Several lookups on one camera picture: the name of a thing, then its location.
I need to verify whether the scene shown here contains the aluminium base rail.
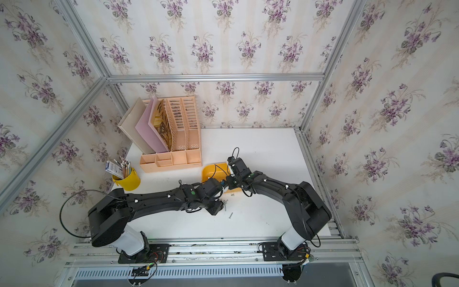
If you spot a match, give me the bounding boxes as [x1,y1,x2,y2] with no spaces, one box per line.
[55,236,374,287]

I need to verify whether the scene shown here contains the pink folder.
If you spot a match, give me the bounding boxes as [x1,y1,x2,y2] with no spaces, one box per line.
[135,96,169,153]

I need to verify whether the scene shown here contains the peach plastic desk organizer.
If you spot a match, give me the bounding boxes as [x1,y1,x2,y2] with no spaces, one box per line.
[140,96,202,173]

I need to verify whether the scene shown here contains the patterned brown folder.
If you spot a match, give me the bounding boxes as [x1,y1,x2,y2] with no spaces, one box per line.
[150,100,172,151]

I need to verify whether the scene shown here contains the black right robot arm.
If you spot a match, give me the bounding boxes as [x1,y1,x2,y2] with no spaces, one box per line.
[227,156,332,252]

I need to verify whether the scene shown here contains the beige folder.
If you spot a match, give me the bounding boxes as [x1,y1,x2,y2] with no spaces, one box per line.
[118,98,154,154]

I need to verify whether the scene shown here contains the yellow pen cup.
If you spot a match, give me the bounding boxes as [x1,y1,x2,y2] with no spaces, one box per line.
[112,169,141,191]

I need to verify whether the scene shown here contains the yellow plastic storage box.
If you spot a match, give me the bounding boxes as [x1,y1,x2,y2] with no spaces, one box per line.
[202,163,230,197]

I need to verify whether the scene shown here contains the pens in cup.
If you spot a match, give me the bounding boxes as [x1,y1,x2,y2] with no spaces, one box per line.
[105,159,133,179]

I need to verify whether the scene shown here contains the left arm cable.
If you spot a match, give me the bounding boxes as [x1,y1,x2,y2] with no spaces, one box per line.
[59,189,119,239]

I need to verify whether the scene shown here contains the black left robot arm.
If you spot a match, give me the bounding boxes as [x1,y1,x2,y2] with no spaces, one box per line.
[88,178,228,257]

